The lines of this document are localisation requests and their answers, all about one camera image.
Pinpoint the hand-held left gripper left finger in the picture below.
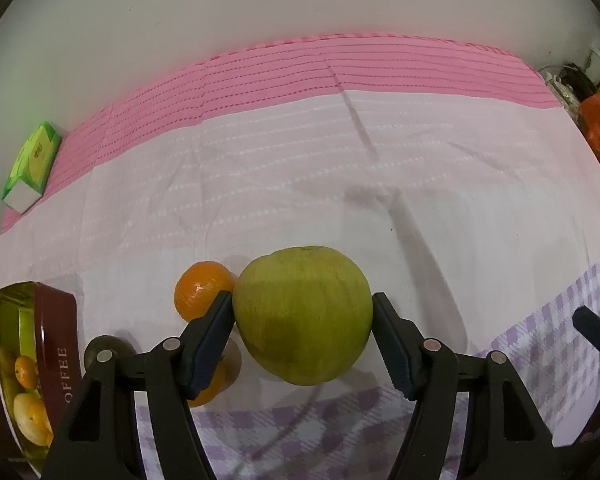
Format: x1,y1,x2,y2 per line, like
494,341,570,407
40,290,237,480

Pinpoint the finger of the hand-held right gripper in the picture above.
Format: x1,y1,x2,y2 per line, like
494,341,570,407
572,305,600,356

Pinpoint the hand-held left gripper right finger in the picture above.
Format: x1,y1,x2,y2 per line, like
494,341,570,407
371,291,563,480

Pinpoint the small orange tangerine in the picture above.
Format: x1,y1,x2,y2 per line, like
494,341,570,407
14,355,40,391
174,261,238,322
185,337,242,408

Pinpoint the green apple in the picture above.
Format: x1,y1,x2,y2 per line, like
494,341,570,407
231,246,373,387

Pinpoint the gold metal tin box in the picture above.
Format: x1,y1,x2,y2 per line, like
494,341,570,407
0,281,79,461

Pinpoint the yellow mango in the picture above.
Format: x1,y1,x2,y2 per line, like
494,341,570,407
12,392,53,447

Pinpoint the brown kiwi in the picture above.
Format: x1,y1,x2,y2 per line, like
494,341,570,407
82,334,131,363

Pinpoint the green tissue box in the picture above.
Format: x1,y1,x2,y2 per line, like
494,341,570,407
1,121,62,212

